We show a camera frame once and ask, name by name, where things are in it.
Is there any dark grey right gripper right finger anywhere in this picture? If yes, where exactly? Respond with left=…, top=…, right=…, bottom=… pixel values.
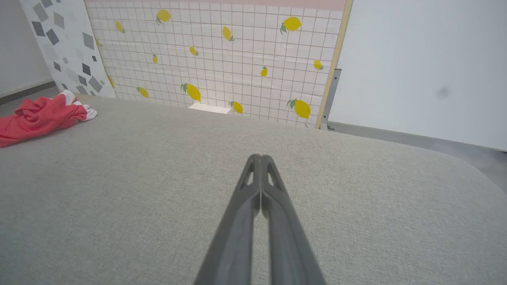
left=261, top=155, right=326, bottom=285

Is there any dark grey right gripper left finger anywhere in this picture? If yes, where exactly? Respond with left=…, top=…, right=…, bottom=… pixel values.
left=194, top=154, right=262, bottom=285

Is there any red garment with white trim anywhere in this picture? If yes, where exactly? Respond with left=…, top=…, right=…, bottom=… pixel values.
left=0, top=90, right=98, bottom=148

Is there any white rectangular box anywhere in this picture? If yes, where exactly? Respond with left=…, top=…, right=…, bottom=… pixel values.
left=188, top=103, right=231, bottom=115

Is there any lemon print tile panel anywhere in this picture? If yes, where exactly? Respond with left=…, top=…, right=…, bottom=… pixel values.
left=84, top=0, right=347, bottom=127

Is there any grey terrazzo pattern panel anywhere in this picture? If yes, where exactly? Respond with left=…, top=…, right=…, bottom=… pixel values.
left=20, top=0, right=116, bottom=98

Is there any grey metal bracket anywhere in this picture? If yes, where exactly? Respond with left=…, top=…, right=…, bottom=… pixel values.
left=320, top=68, right=342, bottom=131

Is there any wooden panel frame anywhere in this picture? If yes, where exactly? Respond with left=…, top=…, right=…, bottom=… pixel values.
left=315, top=0, right=354, bottom=130

